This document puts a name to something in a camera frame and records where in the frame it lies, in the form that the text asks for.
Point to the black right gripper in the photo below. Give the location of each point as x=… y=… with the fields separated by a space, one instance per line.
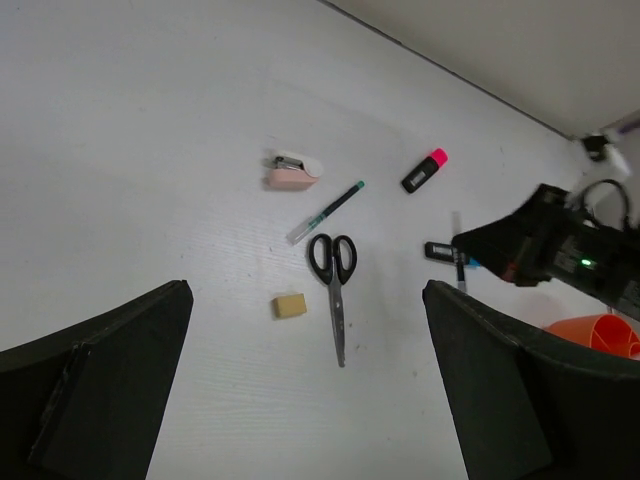
x=555 y=236

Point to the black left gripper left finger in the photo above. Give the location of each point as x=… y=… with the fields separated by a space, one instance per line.
x=88 y=401

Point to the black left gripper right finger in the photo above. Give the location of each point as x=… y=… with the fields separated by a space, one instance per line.
x=527 y=404

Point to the green pen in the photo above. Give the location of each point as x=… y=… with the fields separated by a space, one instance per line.
x=311 y=223

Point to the pink white stapler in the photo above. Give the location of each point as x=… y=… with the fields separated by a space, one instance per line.
x=287 y=171

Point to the blue black highlighter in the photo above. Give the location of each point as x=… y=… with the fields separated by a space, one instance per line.
x=444 y=253

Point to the orange round organizer container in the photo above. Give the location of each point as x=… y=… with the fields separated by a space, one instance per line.
x=606 y=333

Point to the pink black highlighter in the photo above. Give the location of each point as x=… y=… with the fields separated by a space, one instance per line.
x=423 y=171

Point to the yellow eraser block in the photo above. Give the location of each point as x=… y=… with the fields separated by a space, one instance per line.
x=289 y=306

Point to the black handled scissors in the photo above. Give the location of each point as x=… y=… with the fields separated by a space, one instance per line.
x=334 y=261

